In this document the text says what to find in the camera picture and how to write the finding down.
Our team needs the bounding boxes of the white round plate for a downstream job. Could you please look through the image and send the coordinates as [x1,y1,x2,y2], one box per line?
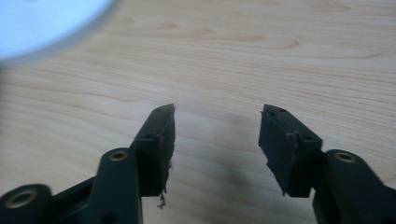
[0,0,120,64]

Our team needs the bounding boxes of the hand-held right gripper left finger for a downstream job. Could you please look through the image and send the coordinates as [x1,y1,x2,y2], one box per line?
[129,103,177,198]

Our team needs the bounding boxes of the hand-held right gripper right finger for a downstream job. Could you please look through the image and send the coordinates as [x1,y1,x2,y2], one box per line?
[258,104,323,198]

